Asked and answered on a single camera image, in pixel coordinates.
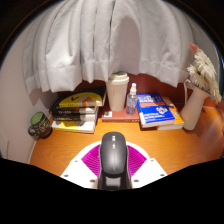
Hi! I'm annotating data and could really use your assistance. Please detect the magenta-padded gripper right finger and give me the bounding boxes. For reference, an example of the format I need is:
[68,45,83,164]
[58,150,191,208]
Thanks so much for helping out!
[127,144,168,190]

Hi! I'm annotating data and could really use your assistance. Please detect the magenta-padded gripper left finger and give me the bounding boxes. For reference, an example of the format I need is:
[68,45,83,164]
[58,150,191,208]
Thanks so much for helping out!
[59,144,103,190]

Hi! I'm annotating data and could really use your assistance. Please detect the black computer mouse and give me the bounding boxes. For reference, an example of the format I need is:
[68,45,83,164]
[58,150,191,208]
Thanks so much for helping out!
[97,131,131,191]

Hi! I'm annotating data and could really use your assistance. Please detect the white and grey mouse pad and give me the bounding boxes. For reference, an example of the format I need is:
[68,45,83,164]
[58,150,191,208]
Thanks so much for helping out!
[77,140,153,164]

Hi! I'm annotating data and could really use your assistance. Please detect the yellow and white book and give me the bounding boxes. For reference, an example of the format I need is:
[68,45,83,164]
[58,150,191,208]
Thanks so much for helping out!
[51,118,98,134]

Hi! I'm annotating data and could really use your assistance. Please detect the orange book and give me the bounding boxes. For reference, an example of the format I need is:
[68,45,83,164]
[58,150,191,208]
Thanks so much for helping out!
[156,96,185,131]

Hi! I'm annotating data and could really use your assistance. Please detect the green camouflage mug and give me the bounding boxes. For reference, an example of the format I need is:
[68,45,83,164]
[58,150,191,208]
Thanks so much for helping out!
[27,111,53,140]

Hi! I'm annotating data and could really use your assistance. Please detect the blue book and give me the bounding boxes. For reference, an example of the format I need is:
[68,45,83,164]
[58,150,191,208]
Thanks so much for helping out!
[136,92,177,129]

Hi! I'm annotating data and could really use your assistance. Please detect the reddish brown book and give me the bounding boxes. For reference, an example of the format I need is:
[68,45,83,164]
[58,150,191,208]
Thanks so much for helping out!
[100,105,141,123]

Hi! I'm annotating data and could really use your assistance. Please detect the clear spray bottle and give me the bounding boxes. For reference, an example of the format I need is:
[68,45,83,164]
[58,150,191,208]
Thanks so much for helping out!
[125,82,139,116]

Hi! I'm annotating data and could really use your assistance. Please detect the yellow and black book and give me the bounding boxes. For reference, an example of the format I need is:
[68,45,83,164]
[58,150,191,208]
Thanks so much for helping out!
[54,87,108,109]

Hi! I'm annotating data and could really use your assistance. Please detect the white ceramic vase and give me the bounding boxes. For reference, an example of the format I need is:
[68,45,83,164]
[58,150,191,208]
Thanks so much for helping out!
[179,78,212,131]

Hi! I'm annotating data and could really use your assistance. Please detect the cream travel tumbler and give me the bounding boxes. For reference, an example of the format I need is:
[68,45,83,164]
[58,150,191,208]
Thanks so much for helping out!
[105,71,130,113]

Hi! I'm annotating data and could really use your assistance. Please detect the white artificial flower bouquet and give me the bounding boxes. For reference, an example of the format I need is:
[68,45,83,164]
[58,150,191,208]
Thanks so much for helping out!
[186,43,223,104]

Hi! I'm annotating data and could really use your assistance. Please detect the white curtain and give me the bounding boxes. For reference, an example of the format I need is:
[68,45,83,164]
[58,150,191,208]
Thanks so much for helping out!
[22,0,214,95]

